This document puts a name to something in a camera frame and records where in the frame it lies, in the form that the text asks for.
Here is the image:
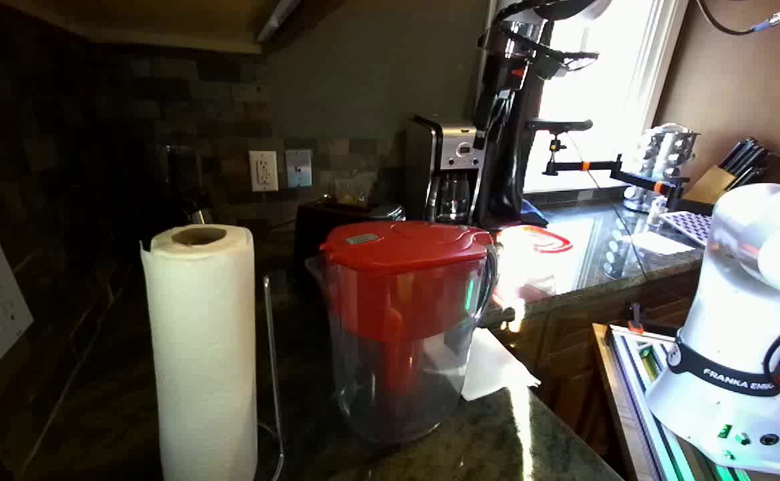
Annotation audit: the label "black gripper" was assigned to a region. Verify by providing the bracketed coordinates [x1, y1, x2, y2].
[481, 16, 603, 91]

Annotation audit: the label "black clamp arm orange joints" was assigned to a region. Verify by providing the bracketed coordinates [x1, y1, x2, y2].
[541, 152, 683, 198]

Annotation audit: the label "wooden counter cabinet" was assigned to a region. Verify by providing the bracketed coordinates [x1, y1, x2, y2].
[495, 265, 704, 450]

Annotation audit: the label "bright window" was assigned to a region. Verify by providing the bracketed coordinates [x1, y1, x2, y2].
[524, 0, 692, 198]

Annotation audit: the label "black and chrome coffee maker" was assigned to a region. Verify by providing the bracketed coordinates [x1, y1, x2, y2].
[402, 112, 488, 226]

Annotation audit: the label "red-rimmed clear lid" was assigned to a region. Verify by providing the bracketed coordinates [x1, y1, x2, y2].
[495, 221, 577, 259]

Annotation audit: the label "striped patterned cloth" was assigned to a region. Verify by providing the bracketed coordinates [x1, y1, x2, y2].
[654, 209, 724, 250]

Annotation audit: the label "white paper sheet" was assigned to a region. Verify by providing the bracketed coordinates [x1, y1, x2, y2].
[425, 325, 541, 404]

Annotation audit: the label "red-lidded water filter pitcher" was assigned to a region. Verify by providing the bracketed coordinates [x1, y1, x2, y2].
[305, 219, 503, 445]

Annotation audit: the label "wooden upper cabinet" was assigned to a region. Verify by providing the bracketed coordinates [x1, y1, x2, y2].
[0, 0, 308, 59]

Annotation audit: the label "metal paper towel holder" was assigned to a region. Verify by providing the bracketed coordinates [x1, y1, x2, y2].
[258, 273, 289, 481]

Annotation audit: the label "white paper towel roll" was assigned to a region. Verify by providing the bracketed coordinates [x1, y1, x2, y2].
[135, 221, 262, 481]

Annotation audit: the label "black camera tripod stand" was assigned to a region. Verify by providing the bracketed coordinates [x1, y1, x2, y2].
[479, 88, 597, 226]

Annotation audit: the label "black overhead cable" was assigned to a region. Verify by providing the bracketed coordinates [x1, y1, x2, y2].
[695, 0, 780, 39]

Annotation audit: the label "white light switch plate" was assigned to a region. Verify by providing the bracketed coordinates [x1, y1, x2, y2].
[284, 146, 316, 193]

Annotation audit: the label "white wall outlet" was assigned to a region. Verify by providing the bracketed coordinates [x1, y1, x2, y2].
[245, 146, 284, 194]

